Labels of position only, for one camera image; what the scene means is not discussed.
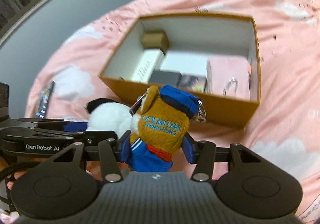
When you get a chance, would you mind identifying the white panda plush toy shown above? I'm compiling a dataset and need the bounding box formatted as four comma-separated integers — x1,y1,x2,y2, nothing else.
86,98,132,139

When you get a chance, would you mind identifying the brown plush bear keychain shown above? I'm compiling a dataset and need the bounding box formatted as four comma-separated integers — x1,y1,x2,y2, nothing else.
126,85,201,173

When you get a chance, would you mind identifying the pink fabric pouch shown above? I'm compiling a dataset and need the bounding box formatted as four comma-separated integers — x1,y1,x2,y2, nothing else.
207,56,251,100

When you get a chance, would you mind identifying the person's left hand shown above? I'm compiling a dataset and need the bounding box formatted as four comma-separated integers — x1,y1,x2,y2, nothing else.
7,157,33,190

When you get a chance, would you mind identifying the dark smartphone on bed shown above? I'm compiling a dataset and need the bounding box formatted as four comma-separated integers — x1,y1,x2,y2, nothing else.
34,81,55,119

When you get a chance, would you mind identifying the illustrated character card box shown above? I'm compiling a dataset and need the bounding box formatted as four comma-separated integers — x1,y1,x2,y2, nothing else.
177,74,207,92

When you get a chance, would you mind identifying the silver carabiner clip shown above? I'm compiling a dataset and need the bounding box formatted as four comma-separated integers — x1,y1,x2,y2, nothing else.
222,77,239,97

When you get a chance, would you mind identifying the pink cloud-print bedsheet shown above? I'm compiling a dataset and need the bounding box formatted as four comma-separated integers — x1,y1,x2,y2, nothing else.
24,0,319,223

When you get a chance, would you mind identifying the black leather wallet box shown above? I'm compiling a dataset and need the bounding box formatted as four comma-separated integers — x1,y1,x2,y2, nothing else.
148,70,181,87

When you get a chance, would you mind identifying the orange cardboard storage box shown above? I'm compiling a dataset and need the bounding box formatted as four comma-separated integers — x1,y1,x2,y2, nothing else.
100,12,260,128

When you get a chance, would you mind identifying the long white glasses box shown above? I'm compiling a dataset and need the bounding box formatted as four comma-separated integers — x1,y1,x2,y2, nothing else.
131,48,165,83

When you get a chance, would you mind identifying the small brown cardboard box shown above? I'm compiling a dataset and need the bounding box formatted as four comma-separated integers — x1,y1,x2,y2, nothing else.
140,31,170,55

